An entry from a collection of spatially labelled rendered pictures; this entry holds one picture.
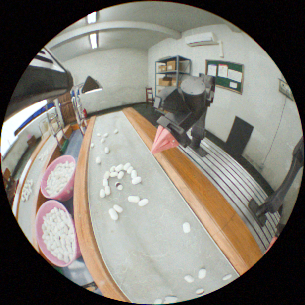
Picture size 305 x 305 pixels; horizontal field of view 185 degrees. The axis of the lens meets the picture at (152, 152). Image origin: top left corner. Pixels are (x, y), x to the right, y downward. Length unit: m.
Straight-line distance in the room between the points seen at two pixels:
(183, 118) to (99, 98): 4.49
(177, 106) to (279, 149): 2.04
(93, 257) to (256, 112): 2.24
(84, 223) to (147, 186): 0.24
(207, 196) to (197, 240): 0.14
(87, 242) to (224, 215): 0.39
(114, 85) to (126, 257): 4.71
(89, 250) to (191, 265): 0.27
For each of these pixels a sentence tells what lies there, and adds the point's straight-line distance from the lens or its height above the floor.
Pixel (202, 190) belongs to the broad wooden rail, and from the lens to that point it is 0.34.
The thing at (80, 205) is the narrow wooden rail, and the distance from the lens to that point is 0.36.
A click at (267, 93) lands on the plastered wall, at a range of 2.09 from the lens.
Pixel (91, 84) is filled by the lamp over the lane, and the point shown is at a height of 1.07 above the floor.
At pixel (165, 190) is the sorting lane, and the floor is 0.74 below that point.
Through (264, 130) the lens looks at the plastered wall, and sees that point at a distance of 2.06.
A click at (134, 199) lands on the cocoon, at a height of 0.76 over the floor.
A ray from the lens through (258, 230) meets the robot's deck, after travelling 0.64.
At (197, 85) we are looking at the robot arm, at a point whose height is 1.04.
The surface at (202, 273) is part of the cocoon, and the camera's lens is 0.33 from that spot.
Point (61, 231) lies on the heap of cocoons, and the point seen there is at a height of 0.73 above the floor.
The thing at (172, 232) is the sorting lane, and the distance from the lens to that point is 0.30.
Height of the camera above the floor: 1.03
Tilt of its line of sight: 40 degrees down
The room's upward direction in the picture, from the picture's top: straight up
